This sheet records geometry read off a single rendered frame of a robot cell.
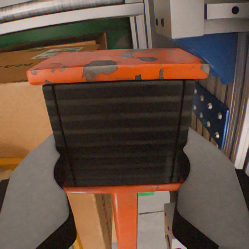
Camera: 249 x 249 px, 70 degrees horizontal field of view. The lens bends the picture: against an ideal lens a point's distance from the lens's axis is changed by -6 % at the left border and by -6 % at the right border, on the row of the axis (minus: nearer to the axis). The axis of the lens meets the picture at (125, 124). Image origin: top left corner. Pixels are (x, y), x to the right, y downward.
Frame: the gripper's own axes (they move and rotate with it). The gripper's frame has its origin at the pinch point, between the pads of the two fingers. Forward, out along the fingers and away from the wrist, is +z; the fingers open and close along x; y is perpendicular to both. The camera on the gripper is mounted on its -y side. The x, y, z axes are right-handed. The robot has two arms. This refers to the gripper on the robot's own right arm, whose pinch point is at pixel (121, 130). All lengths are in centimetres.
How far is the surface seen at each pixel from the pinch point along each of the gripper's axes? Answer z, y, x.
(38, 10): 53, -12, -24
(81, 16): 46.8, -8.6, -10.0
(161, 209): 109, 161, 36
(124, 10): 46.8, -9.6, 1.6
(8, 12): 53, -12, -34
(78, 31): 108, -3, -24
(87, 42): 53, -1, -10
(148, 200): 109, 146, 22
